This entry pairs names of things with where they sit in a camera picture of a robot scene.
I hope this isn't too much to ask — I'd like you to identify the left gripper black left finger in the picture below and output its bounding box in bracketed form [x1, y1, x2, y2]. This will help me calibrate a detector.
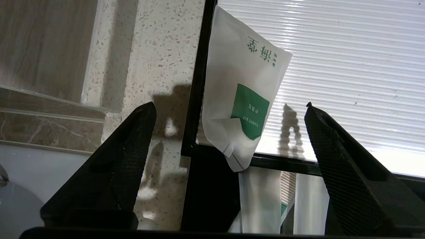
[41, 102, 157, 230]

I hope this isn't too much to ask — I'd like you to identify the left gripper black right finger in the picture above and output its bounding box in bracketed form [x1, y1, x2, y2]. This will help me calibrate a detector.
[304, 102, 425, 237]

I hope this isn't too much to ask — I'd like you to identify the small green-label sachet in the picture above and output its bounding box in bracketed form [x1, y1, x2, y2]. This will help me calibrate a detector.
[202, 5, 293, 173]

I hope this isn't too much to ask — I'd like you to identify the black amenity tray box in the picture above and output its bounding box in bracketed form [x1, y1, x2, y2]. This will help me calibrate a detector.
[181, 0, 425, 201]

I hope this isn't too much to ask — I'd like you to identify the green-label comb packet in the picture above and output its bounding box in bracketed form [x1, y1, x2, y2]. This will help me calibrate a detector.
[280, 171, 297, 227]

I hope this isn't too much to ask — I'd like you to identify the grey round bin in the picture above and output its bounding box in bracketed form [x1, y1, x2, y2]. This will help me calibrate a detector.
[0, 181, 44, 231]

